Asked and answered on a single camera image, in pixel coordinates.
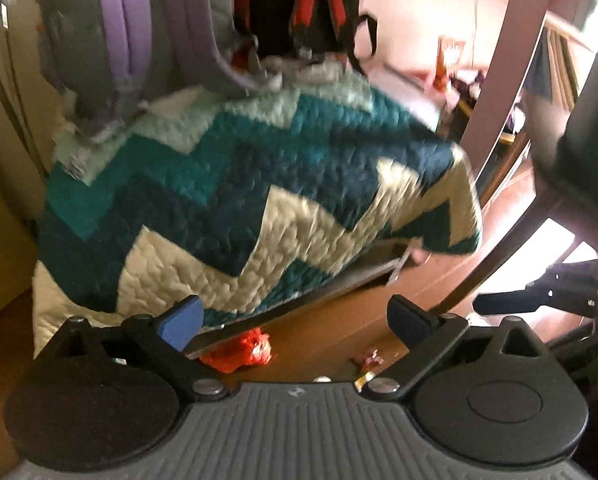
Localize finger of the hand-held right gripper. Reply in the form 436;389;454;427
471;257;598;320

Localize pink desk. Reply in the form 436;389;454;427
364;0;598;211

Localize red black backpack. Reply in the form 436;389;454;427
231;0;380;75

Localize orange snack bag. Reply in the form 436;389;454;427
431;35;468;92

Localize red wrapper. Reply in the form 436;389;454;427
199;329;273;372

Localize beige room door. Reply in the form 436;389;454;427
0;0;47;326

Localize small crumpled candy wrapper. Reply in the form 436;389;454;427
349;349;384;372

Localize teal white zigzag quilt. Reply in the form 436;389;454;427
32;72;482;357

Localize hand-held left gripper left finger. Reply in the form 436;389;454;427
54;296;228;405

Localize stacked wooden frames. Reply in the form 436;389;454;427
524;25;586;111

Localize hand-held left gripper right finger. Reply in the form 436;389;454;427
364;295;542;403

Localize purple grey backpack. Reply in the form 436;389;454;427
32;0;286;145

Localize white flat board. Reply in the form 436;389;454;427
379;62;460;128

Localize dark wooden chair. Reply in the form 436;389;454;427
429;94;598;317

